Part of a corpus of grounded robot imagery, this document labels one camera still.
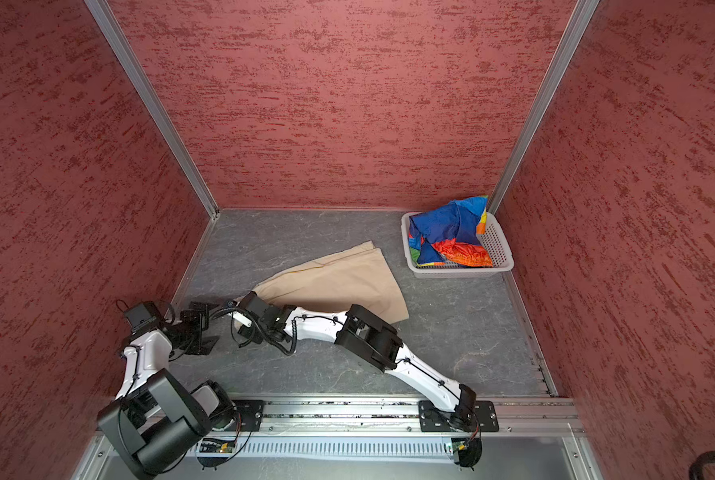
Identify beige drawstring shorts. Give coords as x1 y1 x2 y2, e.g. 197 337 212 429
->
252 241 409 324

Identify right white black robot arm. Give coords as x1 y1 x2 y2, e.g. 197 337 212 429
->
230 292 479 433

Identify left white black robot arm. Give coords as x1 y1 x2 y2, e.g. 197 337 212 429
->
97 301 241 479

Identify colourful blue orange shorts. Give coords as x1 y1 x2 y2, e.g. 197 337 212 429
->
407 196 493 268

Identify left small circuit board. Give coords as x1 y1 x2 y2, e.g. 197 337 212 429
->
197 438 237 455

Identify small circuit board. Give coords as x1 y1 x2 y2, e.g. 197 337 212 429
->
449 438 483 457
197 438 237 455

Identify left corner aluminium profile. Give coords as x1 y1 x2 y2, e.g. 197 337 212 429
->
84 0 220 221

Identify corner aluminium profile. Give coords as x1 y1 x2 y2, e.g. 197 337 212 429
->
489 0 599 215
84 0 220 221

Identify right small circuit board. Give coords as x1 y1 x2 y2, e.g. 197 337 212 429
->
449 438 483 457

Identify white perforated plastic basket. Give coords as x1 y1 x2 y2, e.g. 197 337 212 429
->
401 212 515 280

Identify right corner aluminium profile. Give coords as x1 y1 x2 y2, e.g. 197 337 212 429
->
489 0 599 215

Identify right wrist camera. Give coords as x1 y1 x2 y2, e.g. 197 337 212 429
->
230 310 253 330

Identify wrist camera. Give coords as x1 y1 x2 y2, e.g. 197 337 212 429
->
123 301 164 338
230 310 253 330

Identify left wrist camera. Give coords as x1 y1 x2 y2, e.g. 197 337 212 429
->
123 301 164 338

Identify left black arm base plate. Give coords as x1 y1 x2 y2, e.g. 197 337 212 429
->
228 399 265 432

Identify aluminium mounting rail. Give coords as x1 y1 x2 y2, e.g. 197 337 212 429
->
240 395 587 437

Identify white slotted cable duct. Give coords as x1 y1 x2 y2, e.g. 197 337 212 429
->
189 435 455 463

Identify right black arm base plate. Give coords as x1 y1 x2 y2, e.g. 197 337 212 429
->
417 400 499 434

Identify black cable loop corner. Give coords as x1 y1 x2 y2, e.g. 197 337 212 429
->
688 449 715 480

